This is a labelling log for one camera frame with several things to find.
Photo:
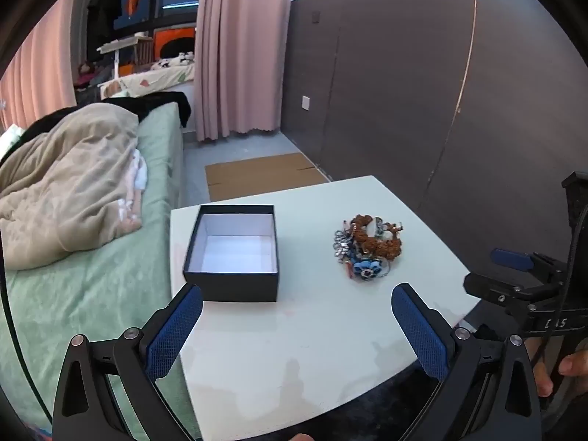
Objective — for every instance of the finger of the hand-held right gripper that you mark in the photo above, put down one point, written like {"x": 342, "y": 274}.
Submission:
{"x": 491, "y": 287}
{"x": 510, "y": 258}

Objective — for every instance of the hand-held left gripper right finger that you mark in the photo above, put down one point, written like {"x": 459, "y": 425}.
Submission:
{"x": 420, "y": 335}

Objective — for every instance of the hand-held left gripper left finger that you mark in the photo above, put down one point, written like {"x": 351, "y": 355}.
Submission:
{"x": 174, "y": 330}

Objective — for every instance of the black cardboard box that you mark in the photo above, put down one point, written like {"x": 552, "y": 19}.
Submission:
{"x": 229, "y": 287}

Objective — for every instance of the pile of mixed jewelry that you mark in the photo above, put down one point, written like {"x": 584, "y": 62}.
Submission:
{"x": 372, "y": 243}

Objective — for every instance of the person's right hand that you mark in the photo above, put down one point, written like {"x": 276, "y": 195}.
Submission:
{"x": 574, "y": 365}

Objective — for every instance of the bed with green sheet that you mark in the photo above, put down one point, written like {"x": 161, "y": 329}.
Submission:
{"x": 115, "y": 285}

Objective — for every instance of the white and pink cloth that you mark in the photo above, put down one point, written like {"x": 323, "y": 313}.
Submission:
{"x": 138, "y": 174}

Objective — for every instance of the flat brown cardboard sheet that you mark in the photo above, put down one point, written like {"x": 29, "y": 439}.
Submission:
{"x": 257, "y": 174}

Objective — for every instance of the beige blanket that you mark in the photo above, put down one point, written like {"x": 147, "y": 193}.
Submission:
{"x": 69, "y": 170}

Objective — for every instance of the black cloth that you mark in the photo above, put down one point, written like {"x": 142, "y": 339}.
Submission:
{"x": 156, "y": 101}

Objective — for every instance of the floral bedding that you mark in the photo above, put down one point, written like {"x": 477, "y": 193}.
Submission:
{"x": 151, "y": 78}

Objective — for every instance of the black and white plush toy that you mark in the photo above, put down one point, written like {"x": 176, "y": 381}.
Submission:
{"x": 177, "y": 59}

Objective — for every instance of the pink curtain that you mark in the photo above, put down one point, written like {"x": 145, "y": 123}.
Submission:
{"x": 41, "y": 78}
{"x": 239, "y": 55}

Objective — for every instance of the orange and black panel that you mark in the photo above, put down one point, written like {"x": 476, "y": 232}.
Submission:
{"x": 161, "y": 39}

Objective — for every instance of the hanging black clothes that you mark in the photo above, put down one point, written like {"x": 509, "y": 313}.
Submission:
{"x": 103, "y": 4}

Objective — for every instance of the white wall outlet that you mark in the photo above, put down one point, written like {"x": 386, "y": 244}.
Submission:
{"x": 306, "y": 102}

